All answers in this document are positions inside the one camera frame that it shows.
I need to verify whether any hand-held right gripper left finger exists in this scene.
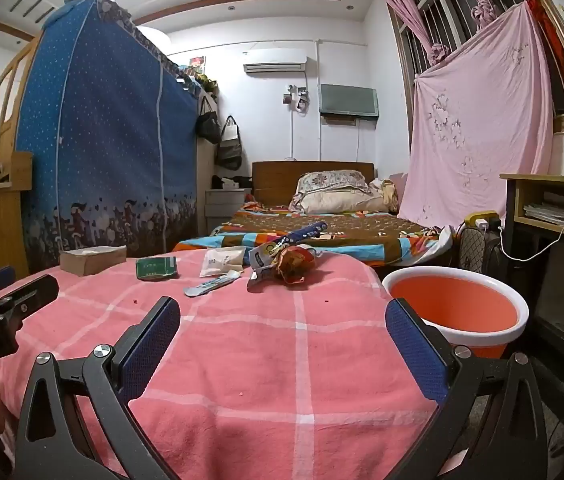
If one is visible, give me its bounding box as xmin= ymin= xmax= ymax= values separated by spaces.
xmin=12 ymin=296 xmax=183 ymax=480

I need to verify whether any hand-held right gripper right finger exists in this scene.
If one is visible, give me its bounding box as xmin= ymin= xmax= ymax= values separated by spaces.
xmin=384 ymin=297 xmax=550 ymax=480

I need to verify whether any orange bucket with white rim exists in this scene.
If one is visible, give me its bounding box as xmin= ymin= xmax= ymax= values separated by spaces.
xmin=381 ymin=266 xmax=530 ymax=361

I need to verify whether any green packet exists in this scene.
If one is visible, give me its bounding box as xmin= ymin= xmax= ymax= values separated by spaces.
xmin=135 ymin=256 xmax=179 ymax=280

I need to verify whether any white teal sachet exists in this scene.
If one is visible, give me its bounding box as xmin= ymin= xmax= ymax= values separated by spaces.
xmin=184 ymin=269 xmax=245 ymax=297

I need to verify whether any white yellow wrapper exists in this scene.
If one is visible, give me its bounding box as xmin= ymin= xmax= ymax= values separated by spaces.
xmin=247 ymin=241 xmax=288 ymax=292

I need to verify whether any orange wrapper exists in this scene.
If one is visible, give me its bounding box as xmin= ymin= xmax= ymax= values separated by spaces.
xmin=274 ymin=245 xmax=325 ymax=291

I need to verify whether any blue snack wrapper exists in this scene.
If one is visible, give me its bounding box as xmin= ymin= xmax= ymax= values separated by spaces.
xmin=282 ymin=221 xmax=330 ymax=247

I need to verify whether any brown tissue pack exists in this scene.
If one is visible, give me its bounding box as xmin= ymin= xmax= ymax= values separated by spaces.
xmin=59 ymin=246 xmax=128 ymax=277

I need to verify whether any pink checked blanket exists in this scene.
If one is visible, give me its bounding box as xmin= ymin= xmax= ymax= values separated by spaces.
xmin=0 ymin=247 xmax=463 ymax=480

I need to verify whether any patterned brown bag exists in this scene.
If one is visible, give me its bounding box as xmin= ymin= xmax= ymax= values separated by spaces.
xmin=457 ymin=225 xmax=503 ymax=281

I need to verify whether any colourful patterned bedspread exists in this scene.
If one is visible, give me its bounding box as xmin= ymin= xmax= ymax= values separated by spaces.
xmin=172 ymin=205 xmax=455 ymax=268

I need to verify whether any yellow power strip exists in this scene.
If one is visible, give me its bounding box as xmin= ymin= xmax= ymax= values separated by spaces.
xmin=463 ymin=210 xmax=502 ymax=233

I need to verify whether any white nightstand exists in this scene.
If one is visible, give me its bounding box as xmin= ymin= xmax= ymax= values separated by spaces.
xmin=204 ymin=187 xmax=253 ymax=236

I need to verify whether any yellow crumpled cloth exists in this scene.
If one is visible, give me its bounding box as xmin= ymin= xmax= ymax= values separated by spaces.
xmin=379 ymin=179 xmax=400 ymax=211

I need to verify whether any cream pillow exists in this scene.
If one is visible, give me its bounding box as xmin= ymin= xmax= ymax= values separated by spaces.
xmin=289 ymin=190 xmax=388 ymax=213

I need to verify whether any blue fabric wardrobe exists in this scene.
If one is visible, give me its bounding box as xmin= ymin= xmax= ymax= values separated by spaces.
xmin=14 ymin=0 xmax=200 ymax=271

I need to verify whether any black bag with tissue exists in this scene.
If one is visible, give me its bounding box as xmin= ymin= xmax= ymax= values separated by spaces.
xmin=210 ymin=174 xmax=253 ymax=191

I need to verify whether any floral pillow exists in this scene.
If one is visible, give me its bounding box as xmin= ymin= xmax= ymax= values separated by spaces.
xmin=294 ymin=170 xmax=370 ymax=196

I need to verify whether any stack of papers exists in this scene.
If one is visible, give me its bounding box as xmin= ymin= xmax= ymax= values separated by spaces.
xmin=522 ymin=202 xmax=564 ymax=226

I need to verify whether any wooden bed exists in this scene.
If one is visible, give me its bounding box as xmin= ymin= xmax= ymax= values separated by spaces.
xmin=172 ymin=161 xmax=455 ymax=268

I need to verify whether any black grey handbag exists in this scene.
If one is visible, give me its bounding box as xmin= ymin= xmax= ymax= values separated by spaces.
xmin=214 ymin=115 xmax=244 ymax=171

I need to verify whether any wooden desk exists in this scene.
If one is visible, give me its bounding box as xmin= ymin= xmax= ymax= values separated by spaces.
xmin=499 ymin=172 xmax=564 ymax=311

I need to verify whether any pink hanging sheet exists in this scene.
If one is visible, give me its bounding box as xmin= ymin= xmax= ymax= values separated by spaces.
xmin=399 ymin=0 xmax=555 ymax=228

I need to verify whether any ceiling vent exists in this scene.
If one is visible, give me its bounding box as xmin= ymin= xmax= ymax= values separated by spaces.
xmin=9 ymin=0 xmax=58 ymax=26

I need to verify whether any clutter of toys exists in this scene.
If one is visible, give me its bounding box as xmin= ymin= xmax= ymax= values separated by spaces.
xmin=177 ymin=54 xmax=220 ymax=96

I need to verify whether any white round lamp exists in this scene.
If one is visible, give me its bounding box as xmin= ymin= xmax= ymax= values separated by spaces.
xmin=134 ymin=25 xmax=169 ymax=56

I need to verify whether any white air conditioner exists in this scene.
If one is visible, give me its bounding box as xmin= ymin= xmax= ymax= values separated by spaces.
xmin=242 ymin=49 xmax=309 ymax=73

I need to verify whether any red cloth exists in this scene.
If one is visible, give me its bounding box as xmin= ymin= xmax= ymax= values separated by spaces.
xmin=527 ymin=0 xmax=564 ymax=111

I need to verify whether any wall television with green cover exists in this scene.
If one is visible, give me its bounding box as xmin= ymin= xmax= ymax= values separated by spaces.
xmin=318 ymin=82 xmax=380 ymax=121

